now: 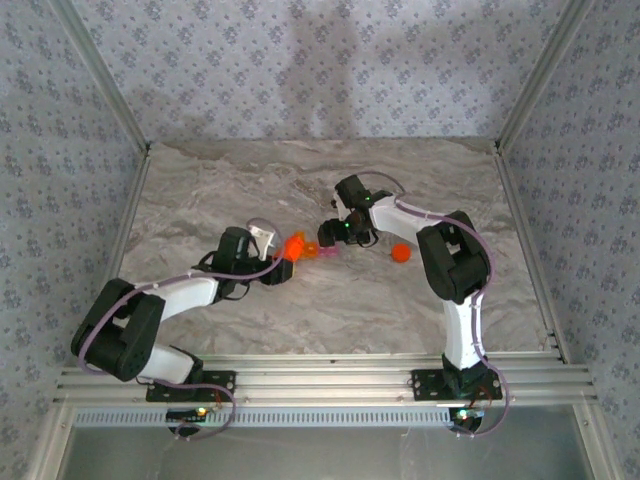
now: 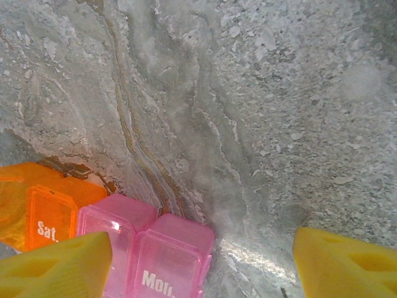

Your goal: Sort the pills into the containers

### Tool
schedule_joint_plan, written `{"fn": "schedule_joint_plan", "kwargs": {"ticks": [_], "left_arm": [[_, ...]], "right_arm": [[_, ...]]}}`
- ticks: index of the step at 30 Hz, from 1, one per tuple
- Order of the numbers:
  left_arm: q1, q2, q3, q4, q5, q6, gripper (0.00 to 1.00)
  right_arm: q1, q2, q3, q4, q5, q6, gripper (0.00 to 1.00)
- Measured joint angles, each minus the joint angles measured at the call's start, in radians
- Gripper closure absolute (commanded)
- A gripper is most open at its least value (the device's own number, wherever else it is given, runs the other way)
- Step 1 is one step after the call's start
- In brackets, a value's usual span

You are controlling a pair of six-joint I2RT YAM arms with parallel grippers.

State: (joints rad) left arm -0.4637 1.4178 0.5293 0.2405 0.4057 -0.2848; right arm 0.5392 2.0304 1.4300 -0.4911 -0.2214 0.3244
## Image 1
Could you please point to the aluminium frame leg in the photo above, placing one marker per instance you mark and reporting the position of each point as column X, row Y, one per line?
column 50, row 445
column 595, row 445

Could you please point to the aluminium corner post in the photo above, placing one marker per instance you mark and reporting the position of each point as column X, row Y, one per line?
column 100, row 75
column 545, row 75

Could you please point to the aluminium side rail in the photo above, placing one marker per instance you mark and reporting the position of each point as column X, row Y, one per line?
column 535, row 260
column 120, row 240

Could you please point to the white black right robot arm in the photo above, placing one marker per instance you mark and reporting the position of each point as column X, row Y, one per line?
column 462, row 330

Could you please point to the circuit board green LED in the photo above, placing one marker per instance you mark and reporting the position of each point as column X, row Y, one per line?
column 467, row 414
column 192, row 413

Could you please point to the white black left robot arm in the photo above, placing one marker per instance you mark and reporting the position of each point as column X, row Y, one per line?
column 190, row 295

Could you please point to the orange pill bottle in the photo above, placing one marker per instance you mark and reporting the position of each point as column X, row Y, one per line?
column 294, row 249

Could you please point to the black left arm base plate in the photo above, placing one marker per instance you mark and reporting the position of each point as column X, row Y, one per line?
column 220, row 385

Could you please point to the orange bottle cap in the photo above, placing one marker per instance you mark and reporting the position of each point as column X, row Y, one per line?
column 401, row 253

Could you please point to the grey metal sheet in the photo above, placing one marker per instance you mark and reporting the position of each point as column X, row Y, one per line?
column 320, row 455

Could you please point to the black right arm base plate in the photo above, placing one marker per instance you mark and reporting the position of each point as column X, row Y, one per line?
column 425, row 385

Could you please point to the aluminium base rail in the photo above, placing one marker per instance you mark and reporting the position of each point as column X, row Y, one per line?
column 320, row 380

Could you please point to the pink pill box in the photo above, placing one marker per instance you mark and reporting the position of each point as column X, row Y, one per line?
column 325, row 253

